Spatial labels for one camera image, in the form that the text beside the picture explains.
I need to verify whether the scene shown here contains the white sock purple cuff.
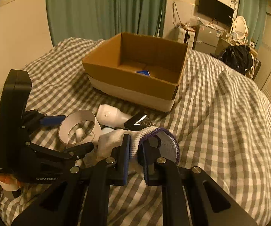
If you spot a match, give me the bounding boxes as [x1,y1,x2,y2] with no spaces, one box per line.
[83,126,180,170]

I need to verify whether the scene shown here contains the white tape ring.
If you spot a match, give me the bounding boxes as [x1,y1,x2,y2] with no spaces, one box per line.
[58,109,102,147]

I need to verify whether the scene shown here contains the white handheld device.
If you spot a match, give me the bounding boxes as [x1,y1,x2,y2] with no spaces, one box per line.
[96,104,132,128]

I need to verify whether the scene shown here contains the black foil packet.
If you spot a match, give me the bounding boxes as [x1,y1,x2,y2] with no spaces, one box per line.
[124,112,153,131]

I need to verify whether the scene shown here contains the small blue white box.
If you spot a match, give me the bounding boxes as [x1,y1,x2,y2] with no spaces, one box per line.
[136,70,150,76]

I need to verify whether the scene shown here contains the open cardboard box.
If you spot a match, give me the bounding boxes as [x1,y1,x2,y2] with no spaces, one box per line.
[82,33,188,112]

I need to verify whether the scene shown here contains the large green curtain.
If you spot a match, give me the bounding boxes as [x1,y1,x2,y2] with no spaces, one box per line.
[46,0,166,45]

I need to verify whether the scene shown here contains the black clothes on chair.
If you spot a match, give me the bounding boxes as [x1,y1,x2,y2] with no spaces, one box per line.
[219,45,253,75]

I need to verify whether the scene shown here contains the white hard-shell suitcase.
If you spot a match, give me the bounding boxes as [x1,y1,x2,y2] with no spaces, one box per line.
[175,27,195,49]

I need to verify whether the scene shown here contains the wooden dressing table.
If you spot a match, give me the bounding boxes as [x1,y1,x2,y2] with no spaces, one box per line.
[215,37,259,58]

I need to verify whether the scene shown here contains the silver mini fridge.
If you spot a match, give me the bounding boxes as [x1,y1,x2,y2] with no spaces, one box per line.
[193,24,220,55]

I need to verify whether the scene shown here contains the oval white vanity mirror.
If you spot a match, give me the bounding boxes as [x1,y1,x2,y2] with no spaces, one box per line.
[230,16,248,40]

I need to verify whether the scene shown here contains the narrow green curtain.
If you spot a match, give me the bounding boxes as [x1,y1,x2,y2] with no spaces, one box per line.
[237,0,268,50]

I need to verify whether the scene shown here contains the black wall television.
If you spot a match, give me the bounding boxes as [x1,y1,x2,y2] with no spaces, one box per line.
[197,0,234,27]

